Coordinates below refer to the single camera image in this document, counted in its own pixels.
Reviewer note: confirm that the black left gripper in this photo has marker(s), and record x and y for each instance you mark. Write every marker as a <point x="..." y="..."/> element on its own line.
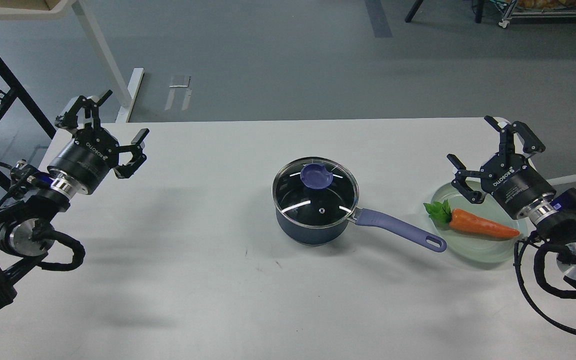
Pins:
<point x="86" y="156"/>

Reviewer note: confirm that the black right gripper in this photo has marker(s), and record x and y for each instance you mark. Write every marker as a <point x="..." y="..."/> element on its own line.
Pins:
<point x="509" y="175"/>

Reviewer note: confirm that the glass lid with purple knob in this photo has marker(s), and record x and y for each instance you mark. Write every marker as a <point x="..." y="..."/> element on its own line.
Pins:
<point x="315" y="192"/>

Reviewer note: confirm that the blue saucepan with purple handle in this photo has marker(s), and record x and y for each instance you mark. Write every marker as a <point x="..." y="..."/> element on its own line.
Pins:
<point x="361" y="217"/>

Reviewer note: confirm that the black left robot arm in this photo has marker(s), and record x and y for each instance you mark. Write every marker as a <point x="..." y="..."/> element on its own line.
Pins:
<point x="27" y="238"/>

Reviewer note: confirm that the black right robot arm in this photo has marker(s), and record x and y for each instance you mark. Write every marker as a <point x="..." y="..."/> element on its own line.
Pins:
<point x="554" y="240"/>

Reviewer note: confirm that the orange toy carrot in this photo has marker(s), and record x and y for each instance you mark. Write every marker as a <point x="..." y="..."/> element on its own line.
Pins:
<point x="467" y="222"/>

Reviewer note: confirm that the translucent green plate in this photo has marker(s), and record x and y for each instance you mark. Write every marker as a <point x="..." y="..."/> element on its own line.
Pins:
<point x="478" y="248"/>

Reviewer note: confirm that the wheeled cart in background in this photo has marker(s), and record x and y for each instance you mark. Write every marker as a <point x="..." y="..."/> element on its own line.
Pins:
<point x="536" y="9"/>

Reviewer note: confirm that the white table leg frame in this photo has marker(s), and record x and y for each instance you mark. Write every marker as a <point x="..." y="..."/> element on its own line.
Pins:
<point x="126" y="91"/>

